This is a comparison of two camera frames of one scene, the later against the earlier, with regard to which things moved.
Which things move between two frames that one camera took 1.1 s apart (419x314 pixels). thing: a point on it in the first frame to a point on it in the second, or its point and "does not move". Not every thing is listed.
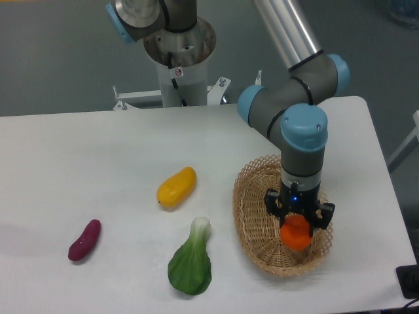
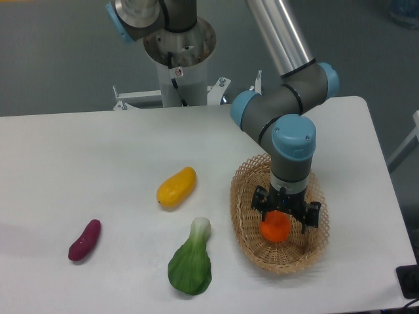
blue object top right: [405, 12] does not move
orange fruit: [295, 232] to [276, 226]
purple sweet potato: [82, 246] does not move
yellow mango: [175, 190] does not move
